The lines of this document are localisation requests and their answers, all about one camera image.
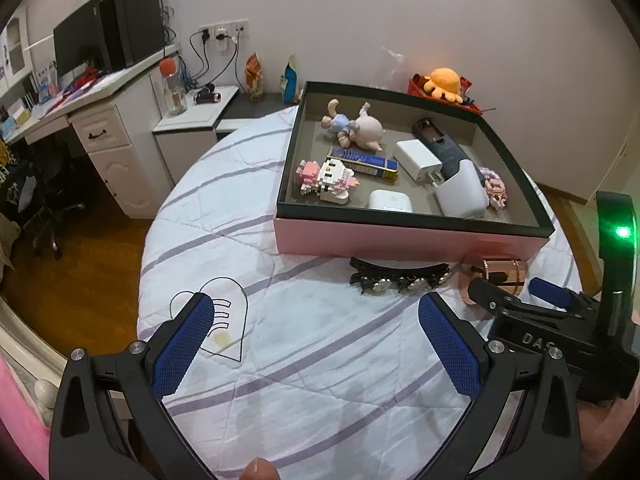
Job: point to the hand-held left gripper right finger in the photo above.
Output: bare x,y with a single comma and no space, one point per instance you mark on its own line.
450,350

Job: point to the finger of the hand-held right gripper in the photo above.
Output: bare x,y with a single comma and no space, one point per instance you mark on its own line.
550,292
492,296

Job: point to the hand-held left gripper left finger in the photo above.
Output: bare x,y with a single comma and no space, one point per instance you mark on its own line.
182,345

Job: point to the rose gold cylinder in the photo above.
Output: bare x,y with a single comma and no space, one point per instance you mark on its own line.
500,267

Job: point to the black hair clip with flowers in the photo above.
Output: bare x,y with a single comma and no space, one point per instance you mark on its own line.
400,277

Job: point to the pink block toy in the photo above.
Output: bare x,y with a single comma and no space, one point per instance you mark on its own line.
495,190

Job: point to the pink box with black rim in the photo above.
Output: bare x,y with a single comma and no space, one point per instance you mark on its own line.
375,240

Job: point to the white earbud case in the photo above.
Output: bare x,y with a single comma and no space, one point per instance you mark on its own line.
390,201

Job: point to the white charger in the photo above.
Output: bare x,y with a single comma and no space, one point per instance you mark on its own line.
417,159

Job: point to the black handheld device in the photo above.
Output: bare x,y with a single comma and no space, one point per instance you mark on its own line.
435,137

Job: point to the blue rectangular pack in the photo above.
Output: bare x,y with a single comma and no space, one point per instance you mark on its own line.
362,162

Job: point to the big-eared doll figurine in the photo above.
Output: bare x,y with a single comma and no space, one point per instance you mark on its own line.
367,130

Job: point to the person's left hand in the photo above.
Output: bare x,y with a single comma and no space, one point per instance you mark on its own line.
260,470

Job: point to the pink cloth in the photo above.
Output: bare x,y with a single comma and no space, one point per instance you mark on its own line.
17,430

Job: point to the pink white block cat figure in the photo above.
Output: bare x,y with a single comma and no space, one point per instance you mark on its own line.
327,180

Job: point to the black office chair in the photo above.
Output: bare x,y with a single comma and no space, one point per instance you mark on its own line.
47,192

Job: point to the orange octopus plush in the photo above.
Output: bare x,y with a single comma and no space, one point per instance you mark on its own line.
444,82

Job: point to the red basket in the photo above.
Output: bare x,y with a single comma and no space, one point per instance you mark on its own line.
417,89

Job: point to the white side cabinet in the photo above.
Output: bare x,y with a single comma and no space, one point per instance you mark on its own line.
192,120

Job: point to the white desk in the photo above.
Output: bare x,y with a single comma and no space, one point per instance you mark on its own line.
120,127

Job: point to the dark grey low table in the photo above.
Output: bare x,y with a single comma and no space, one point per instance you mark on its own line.
255,110

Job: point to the clear plastic bag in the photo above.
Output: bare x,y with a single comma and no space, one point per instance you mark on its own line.
394,62

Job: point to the clear bottle with orange cap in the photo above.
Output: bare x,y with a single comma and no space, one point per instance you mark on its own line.
174,91

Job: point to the orange snack bag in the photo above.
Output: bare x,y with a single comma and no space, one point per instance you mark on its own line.
254,77

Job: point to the blue bottle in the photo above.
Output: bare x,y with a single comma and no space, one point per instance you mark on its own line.
291,82

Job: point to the white plug adapter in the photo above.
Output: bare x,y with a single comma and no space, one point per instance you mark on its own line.
224,44

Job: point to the black monitor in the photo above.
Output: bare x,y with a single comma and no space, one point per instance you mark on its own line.
80,42

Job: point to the black computer tower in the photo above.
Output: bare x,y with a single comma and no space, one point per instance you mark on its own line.
135,25

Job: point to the white bed post knob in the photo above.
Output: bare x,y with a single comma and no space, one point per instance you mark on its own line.
44,391

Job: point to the small black camera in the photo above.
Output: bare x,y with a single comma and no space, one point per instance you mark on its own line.
206,96

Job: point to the white wall socket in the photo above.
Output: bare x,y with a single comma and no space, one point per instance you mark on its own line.
225,27

